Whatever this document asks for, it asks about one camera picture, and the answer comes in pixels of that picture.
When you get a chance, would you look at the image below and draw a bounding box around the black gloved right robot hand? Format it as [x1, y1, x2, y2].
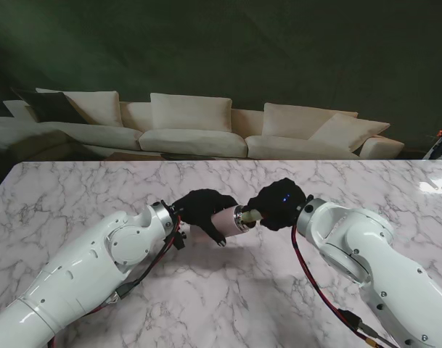
[247, 177, 314, 232]

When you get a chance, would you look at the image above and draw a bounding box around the cream fabric sofa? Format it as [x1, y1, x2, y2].
[0, 87, 406, 161]

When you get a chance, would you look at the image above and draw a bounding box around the pink thermos bottle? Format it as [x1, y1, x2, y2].
[210, 204, 257, 239]

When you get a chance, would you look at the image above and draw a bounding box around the black stand with orange clamp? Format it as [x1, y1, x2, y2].
[422, 122, 442, 160]

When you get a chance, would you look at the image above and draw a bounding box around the cream sofa cushion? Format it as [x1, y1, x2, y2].
[309, 112, 391, 153]
[35, 87, 120, 128]
[150, 92, 233, 133]
[261, 102, 359, 141]

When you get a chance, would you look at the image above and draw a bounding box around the red black right arm cable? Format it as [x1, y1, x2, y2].
[291, 223, 398, 348]

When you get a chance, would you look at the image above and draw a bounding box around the red black left arm cable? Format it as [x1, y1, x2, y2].
[46, 219, 181, 348]

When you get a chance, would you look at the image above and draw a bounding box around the red black arm cable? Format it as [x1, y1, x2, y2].
[46, 219, 181, 348]
[291, 223, 398, 348]

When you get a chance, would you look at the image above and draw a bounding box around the dark brown sofa cushion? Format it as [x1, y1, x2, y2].
[10, 86, 88, 124]

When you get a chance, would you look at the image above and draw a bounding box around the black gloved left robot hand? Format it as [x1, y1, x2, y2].
[171, 188, 238, 248]

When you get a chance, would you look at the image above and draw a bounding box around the sponge cup brush red handle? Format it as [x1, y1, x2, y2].
[241, 208, 263, 224]

